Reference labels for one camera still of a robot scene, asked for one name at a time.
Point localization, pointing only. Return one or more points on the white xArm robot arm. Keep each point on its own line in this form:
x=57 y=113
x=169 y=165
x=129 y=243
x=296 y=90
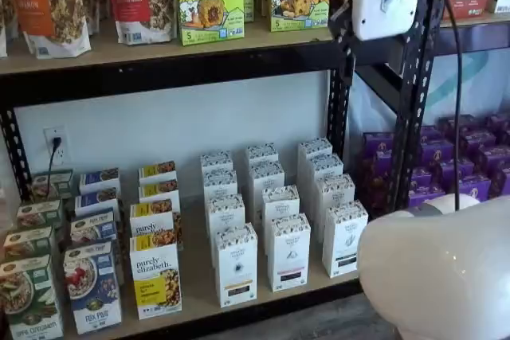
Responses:
x=430 y=276

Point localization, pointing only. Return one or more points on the black metal shelf rack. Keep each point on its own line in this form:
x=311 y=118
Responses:
x=486 y=35
x=159 y=77

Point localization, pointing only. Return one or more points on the wooden shelf board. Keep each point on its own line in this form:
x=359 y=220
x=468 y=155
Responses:
x=99 y=53
x=195 y=276
x=498 y=18

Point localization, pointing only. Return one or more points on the purple Annie's box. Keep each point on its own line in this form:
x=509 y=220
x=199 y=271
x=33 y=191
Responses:
x=499 y=123
x=426 y=196
x=376 y=184
x=457 y=168
x=380 y=147
x=477 y=143
x=422 y=176
x=452 y=127
x=495 y=160
x=475 y=188
x=437 y=155

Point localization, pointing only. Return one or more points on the white tea box dark strip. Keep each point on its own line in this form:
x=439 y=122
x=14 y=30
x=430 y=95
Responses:
x=315 y=147
x=344 y=236
x=326 y=165
x=334 y=192

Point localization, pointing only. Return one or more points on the yellow purely elizabeth box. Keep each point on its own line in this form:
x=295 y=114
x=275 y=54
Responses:
x=155 y=276
x=157 y=170
x=151 y=218
x=159 y=192

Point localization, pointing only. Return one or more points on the blue oatmeal box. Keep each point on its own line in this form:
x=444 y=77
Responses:
x=99 y=178
x=93 y=288
x=97 y=200
x=93 y=226

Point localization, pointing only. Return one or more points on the green oatmeal box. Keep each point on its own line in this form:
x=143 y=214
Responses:
x=28 y=242
x=53 y=184
x=40 y=214
x=28 y=300

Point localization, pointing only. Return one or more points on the granola bag orange label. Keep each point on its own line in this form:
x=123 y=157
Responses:
x=48 y=5

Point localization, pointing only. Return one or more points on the white wall outlet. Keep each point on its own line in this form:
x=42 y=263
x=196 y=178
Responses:
x=59 y=157

